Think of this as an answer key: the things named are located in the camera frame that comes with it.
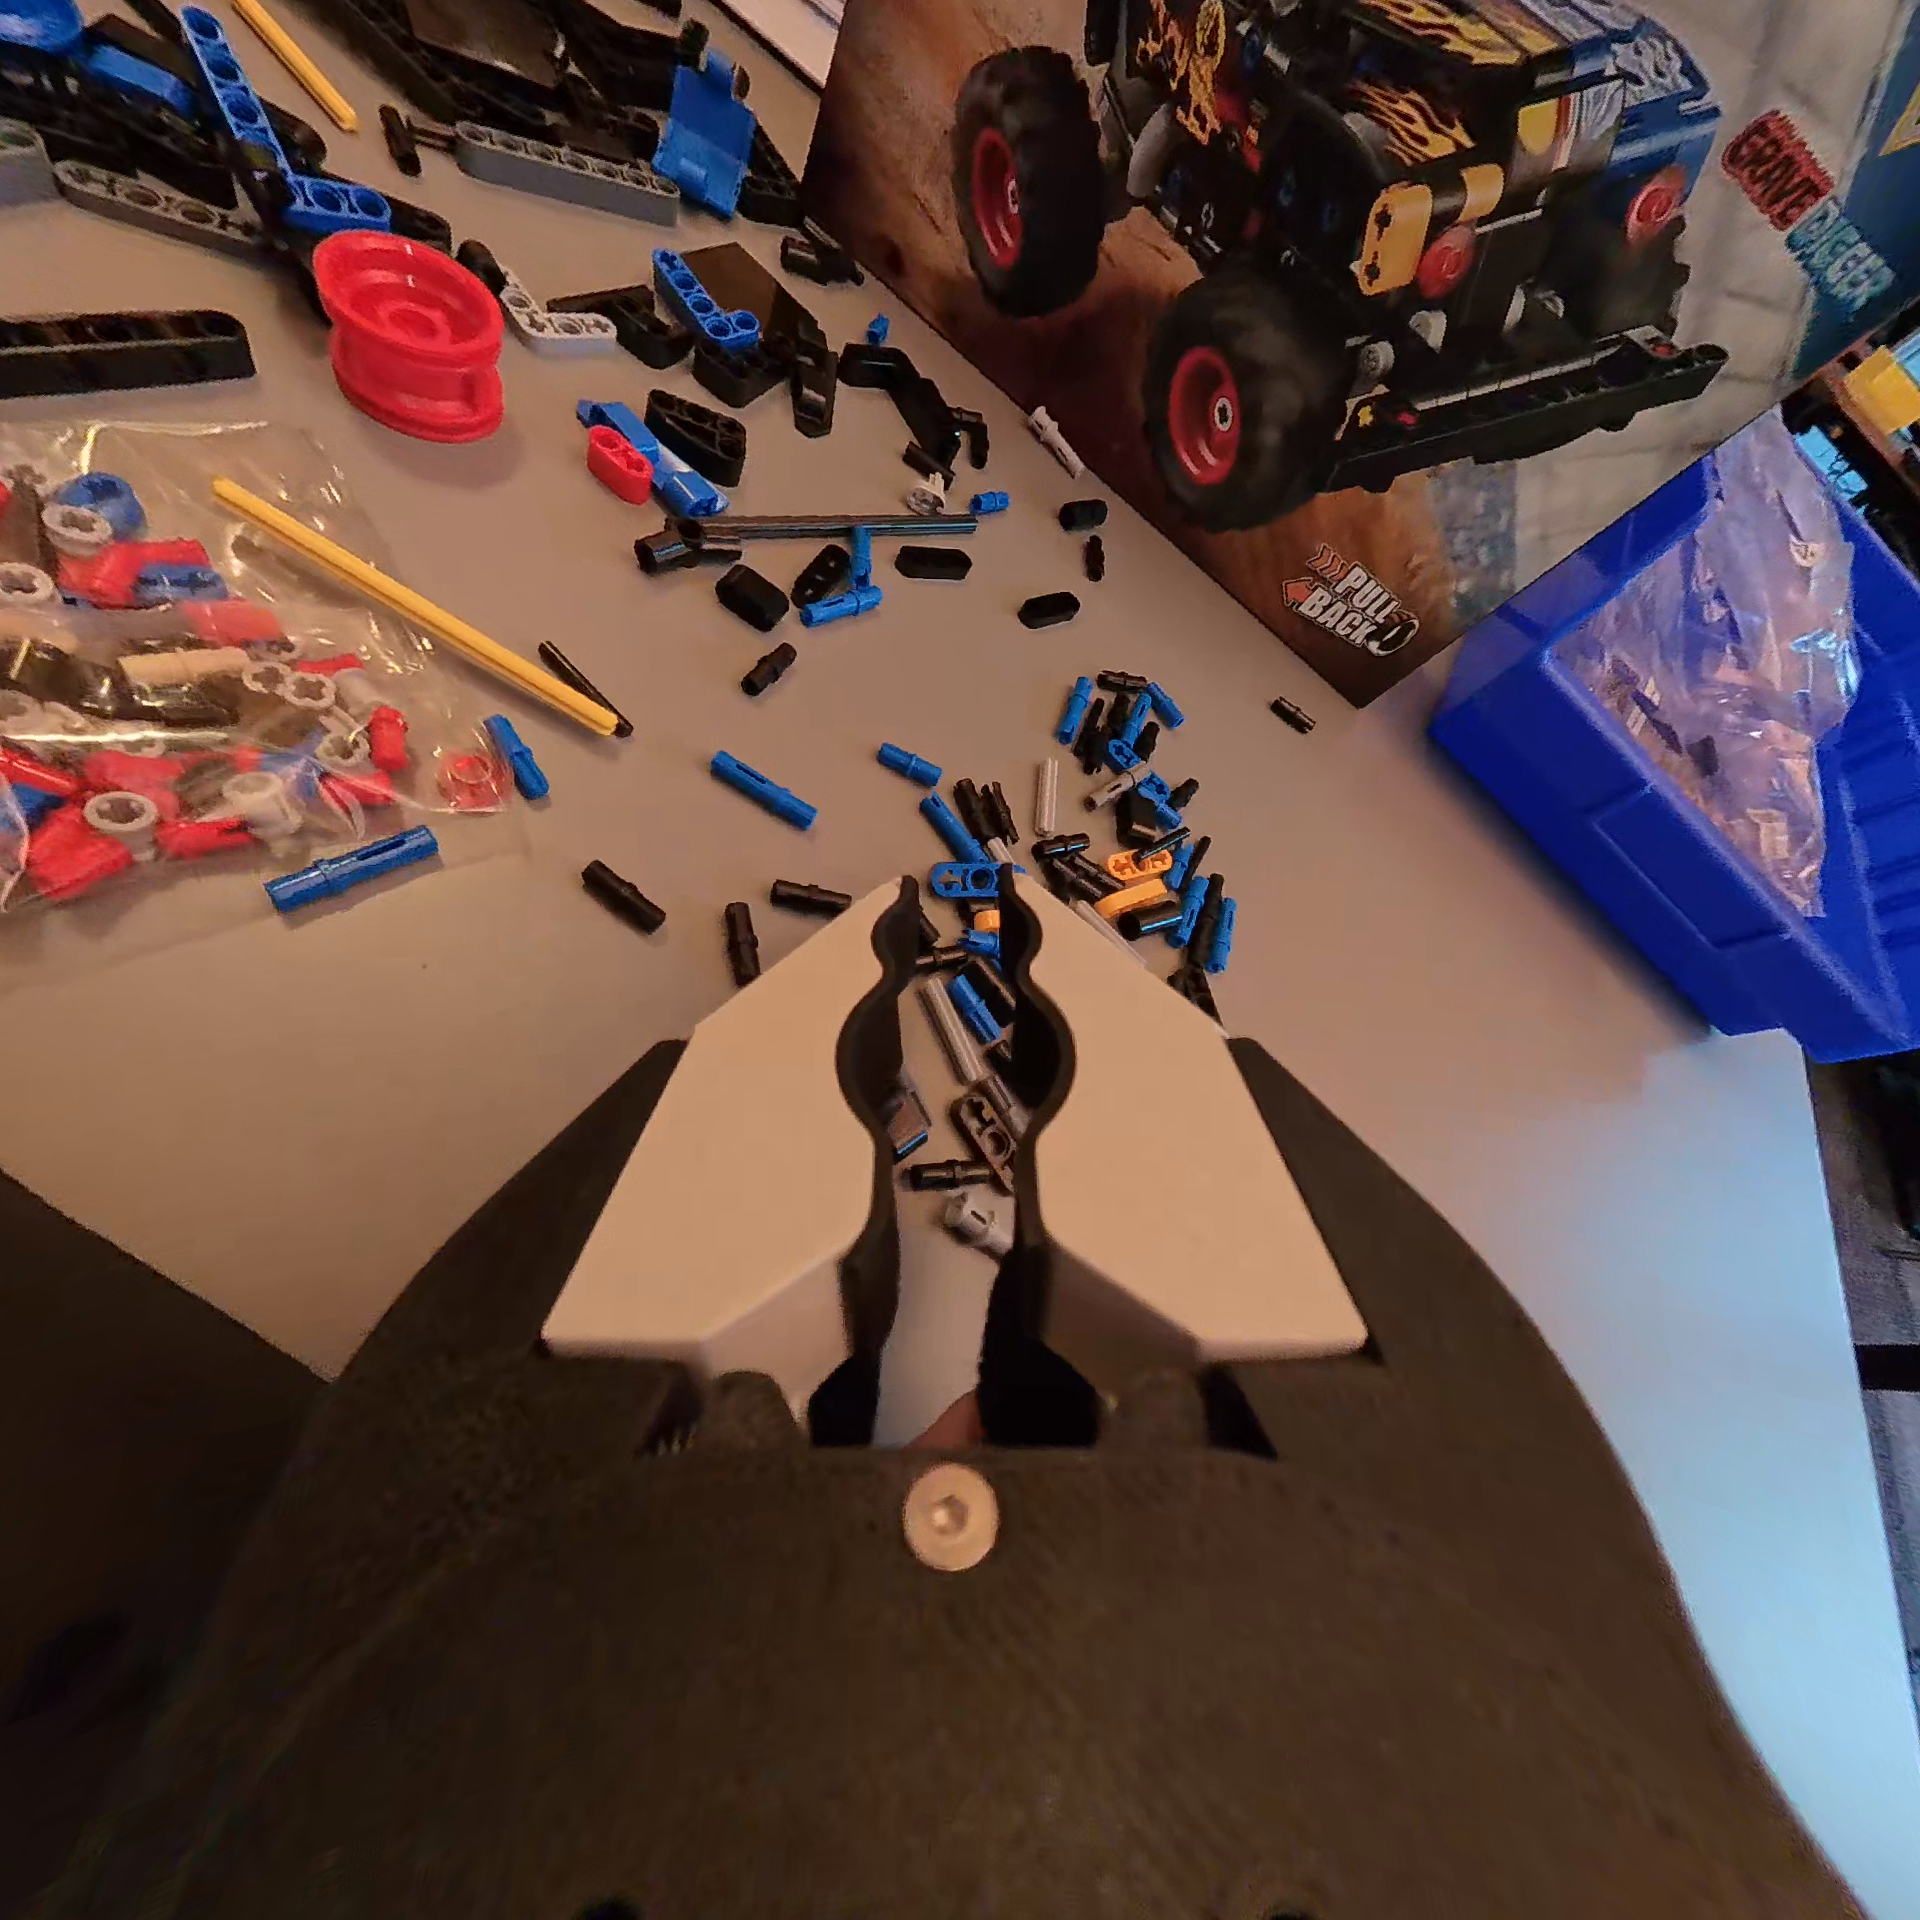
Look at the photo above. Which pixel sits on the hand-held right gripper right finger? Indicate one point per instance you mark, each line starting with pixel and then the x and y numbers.
pixel 1199 1200

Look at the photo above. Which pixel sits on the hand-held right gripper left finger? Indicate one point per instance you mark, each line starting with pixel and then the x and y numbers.
pixel 707 1200

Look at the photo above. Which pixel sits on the clear plastic bag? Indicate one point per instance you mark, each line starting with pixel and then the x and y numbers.
pixel 1707 675

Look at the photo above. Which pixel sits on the pile of black toy beams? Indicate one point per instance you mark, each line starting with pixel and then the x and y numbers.
pixel 493 61

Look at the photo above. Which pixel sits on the black two-hole link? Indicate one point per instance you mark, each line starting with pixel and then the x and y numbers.
pixel 931 564

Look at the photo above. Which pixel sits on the pile of small connector pins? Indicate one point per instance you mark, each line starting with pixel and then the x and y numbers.
pixel 1125 841

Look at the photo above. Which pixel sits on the thin short black axle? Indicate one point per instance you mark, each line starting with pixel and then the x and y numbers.
pixel 584 691

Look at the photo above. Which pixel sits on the blue plastic bin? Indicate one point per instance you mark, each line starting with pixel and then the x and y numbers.
pixel 1620 841

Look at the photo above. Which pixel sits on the small black curved piece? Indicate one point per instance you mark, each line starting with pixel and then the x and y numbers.
pixel 747 598

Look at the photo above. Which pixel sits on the blue connector pin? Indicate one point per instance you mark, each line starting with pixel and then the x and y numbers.
pixel 839 606

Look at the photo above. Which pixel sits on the short black three-hole beam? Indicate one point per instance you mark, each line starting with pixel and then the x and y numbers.
pixel 821 577

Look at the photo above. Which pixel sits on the long yellow axle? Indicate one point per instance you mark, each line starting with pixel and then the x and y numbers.
pixel 405 598

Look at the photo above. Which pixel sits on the black toy set box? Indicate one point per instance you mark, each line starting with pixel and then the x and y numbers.
pixel 1275 523

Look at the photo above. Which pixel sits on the black dimpled pad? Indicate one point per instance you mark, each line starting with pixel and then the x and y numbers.
pixel 88 1499

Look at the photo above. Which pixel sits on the blue curved slope piece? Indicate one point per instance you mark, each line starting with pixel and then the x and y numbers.
pixel 691 489

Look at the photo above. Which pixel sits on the clear bag of mixed parts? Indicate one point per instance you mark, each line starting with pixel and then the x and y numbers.
pixel 179 707

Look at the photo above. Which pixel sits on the grey connector pin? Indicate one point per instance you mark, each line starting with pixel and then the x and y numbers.
pixel 925 493
pixel 1054 438

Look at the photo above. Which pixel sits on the small red connector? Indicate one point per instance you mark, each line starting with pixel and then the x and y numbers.
pixel 618 466

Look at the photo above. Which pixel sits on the light grey cross-hole L-beam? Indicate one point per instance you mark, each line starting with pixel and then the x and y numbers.
pixel 547 324

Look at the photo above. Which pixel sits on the small blue L-beam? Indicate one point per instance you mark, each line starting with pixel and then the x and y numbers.
pixel 707 303

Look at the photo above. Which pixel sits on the black flat square tile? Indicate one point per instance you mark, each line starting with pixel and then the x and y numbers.
pixel 765 291

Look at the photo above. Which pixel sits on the red toy wheel hub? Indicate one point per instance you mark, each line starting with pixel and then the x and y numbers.
pixel 405 330

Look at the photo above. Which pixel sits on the long black beam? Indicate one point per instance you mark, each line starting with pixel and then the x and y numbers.
pixel 117 354

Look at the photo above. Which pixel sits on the grey seven-hole beam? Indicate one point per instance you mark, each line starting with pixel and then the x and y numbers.
pixel 569 174

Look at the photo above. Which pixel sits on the dark grey long beam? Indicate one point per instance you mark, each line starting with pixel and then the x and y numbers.
pixel 152 207

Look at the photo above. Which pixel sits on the blue angled beam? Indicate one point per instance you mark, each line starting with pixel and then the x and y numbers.
pixel 232 107

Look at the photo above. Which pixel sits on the short yellow axle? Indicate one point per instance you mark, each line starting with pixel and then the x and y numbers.
pixel 290 64

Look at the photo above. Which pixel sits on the blue fender bracket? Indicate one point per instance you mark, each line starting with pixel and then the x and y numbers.
pixel 704 135

